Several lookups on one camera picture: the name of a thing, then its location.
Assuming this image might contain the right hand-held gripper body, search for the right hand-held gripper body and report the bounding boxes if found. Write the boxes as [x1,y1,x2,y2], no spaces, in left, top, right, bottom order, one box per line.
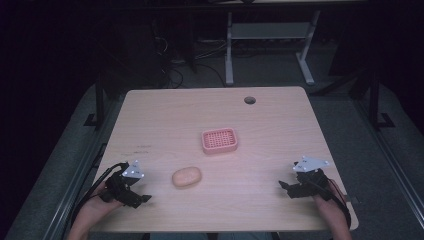
[287,155,333,202]

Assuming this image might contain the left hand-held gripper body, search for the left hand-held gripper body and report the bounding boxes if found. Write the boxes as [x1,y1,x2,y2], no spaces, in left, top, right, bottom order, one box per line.
[99,159,146,210]

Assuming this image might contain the pink soap dish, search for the pink soap dish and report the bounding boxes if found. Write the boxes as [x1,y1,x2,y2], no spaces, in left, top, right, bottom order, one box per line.
[200,127,239,156]

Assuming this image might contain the person's left hand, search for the person's left hand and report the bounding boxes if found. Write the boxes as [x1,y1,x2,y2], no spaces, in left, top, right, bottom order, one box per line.
[77,181,124,222]

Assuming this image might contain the person's right hand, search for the person's right hand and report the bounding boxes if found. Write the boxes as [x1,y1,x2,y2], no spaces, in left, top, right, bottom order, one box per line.
[312,179,348,218]

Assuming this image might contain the black metal stand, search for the black metal stand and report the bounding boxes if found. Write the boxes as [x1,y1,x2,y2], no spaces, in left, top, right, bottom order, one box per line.
[83,71,116,129]
[349,68,396,131]

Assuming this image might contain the black floor cables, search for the black floor cables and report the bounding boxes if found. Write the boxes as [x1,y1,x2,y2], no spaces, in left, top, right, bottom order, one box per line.
[151,34,231,89]

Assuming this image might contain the white metal desk frame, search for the white metal desk frame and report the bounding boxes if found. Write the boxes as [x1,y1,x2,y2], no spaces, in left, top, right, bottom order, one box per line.
[224,9,322,86]

